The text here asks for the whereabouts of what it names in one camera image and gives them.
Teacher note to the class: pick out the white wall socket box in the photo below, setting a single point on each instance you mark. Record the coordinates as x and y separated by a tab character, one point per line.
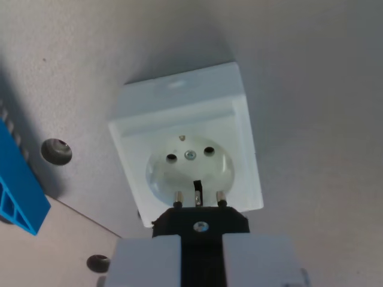
179	113

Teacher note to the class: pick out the blue ribbed plastic part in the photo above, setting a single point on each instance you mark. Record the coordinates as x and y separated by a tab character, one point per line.
21	191

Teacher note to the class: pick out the black two-pin power plug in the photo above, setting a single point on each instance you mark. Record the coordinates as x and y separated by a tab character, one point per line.
176	222

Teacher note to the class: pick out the black countersunk table screw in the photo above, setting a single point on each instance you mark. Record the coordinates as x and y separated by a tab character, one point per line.
56	151

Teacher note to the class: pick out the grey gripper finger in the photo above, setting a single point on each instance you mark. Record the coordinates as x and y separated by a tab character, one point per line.
143	263
257	263

